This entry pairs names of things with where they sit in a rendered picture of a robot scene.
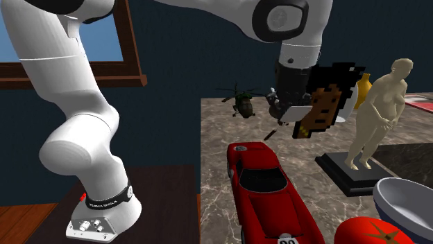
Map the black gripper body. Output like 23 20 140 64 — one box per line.
267 88 289 127

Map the dark green toy helicopter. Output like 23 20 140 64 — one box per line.
215 82 265 119

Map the pixelated black haired head figure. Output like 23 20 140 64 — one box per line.
291 62 366 141

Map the red toy sports car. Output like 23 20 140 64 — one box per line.
226 141 326 244

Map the white round vessel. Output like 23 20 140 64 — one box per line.
334 83 359 123

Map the yellow vase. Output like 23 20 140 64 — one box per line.
353 73 373 110

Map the beige nude statue black base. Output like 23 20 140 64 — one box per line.
314 58 416 198

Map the dark brown robot stand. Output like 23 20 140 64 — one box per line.
25 164 201 244

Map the red tomato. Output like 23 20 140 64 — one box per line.
332 216 416 244

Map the red flat book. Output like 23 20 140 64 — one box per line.
403 94 433 114

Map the grey bowl blue outside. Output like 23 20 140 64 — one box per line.
373 177 433 244

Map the brown framed window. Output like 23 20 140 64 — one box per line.
0 0 148 91

